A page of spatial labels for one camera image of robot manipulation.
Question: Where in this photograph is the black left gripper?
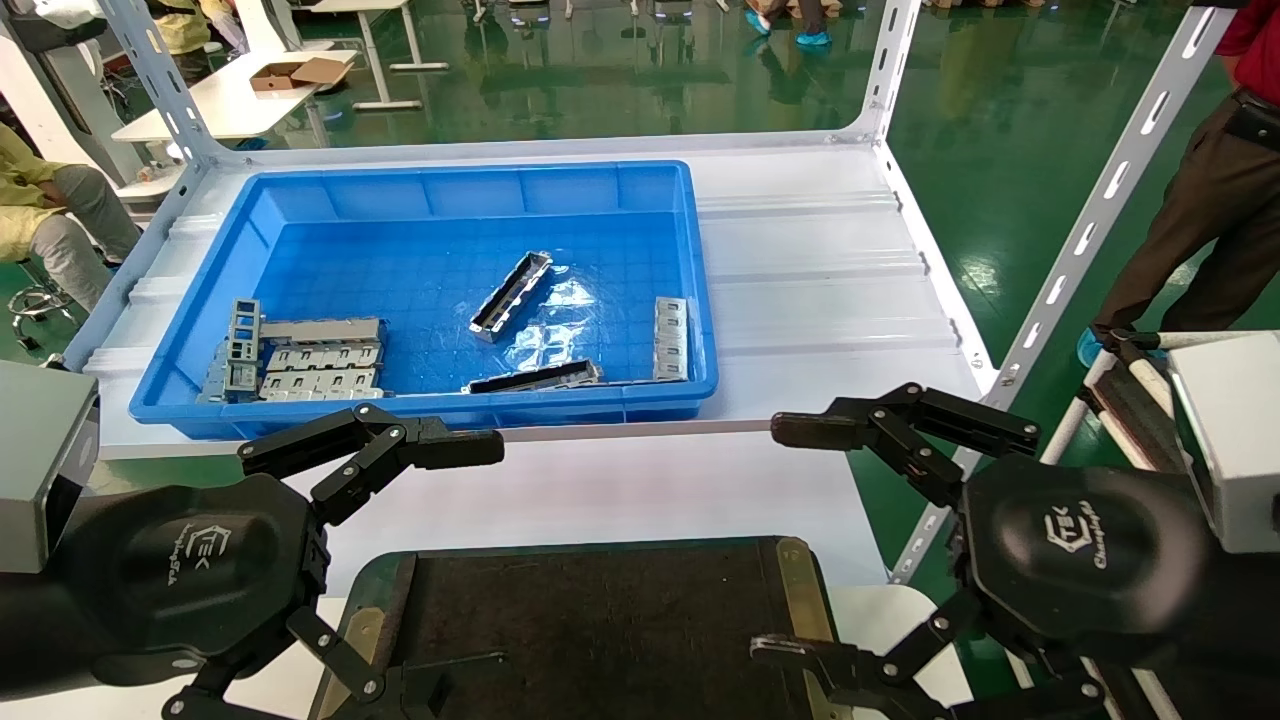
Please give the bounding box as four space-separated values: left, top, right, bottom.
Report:
60 402 505 720

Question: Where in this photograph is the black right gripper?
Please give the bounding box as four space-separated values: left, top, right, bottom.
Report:
750 383 1211 720

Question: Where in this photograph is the silver metal channel part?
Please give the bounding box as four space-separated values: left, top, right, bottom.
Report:
469 251 554 344

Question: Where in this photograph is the grey slotted metal part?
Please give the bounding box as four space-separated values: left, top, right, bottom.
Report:
258 368 391 401
653 297 691 382
265 342 384 373

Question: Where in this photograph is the black container tray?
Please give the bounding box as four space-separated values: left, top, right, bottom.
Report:
310 537 851 720

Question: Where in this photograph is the dark metal channel part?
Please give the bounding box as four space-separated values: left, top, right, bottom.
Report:
462 360 604 394

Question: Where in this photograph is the plain grey metal bar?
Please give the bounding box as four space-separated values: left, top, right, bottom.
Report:
260 318 386 346

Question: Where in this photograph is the blue plastic bin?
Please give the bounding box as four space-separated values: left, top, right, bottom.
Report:
128 160 719 441

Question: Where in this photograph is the white metal shelf rack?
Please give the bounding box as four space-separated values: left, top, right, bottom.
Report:
62 0 1241 586

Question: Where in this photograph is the chrome stool base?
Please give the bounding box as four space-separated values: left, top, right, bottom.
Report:
8 260 81 351

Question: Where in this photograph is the white work table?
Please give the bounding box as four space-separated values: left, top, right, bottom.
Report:
112 50 356 143

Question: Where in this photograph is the seated person in yellow jacket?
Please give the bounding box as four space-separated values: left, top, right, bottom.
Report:
0 120 141 311

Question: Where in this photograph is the open cardboard box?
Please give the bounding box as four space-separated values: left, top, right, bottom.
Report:
250 57 351 93

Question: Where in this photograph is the person in red shirt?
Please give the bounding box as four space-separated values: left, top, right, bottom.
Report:
1078 0 1280 366

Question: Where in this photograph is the white table with metal legs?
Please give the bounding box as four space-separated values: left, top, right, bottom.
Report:
300 0 449 111

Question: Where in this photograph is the person with blue shoe covers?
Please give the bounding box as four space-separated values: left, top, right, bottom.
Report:
745 0 833 48

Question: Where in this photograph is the standing person in yellow jacket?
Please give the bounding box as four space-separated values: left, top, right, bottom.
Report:
150 0 246 56

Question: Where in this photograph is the white machine stand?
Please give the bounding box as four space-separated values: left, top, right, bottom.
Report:
0 0 186 206

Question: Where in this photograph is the grey upright metal bracket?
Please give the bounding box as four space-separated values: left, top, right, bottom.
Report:
225 298 263 393

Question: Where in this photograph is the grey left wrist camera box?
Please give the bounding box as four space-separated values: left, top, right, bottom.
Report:
0 360 101 575

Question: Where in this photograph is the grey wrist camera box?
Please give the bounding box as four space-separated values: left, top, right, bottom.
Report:
0 360 101 575
1168 332 1280 556

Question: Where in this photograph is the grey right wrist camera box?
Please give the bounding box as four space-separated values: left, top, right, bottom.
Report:
1168 332 1280 556

